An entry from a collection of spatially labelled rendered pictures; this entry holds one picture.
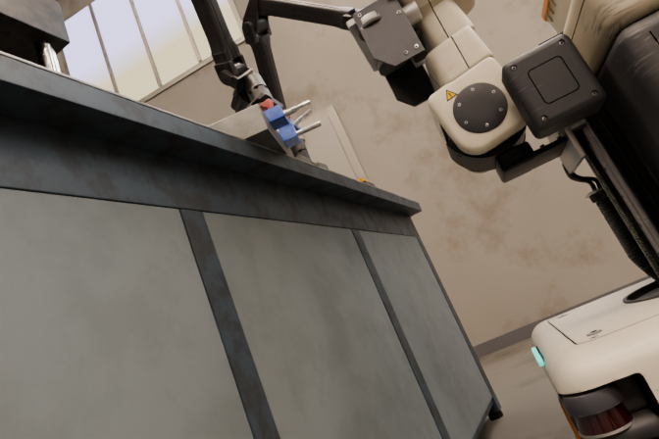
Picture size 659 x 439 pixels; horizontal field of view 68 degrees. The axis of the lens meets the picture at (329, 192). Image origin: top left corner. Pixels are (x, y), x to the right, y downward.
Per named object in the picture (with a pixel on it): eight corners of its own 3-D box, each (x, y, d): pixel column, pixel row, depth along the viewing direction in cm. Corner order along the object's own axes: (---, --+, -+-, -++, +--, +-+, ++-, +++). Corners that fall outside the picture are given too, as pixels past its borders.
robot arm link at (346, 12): (237, -9, 152) (254, -14, 160) (239, 35, 160) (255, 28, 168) (375, 13, 139) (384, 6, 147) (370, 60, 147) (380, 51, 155)
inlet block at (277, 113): (318, 119, 97) (308, 96, 99) (313, 108, 93) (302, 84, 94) (258, 146, 98) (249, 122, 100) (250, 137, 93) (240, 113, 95)
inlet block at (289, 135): (327, 137, 108) (318, 117, 109) (323, 129, 103) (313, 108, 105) (273, 162, 108) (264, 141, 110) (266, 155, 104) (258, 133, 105)
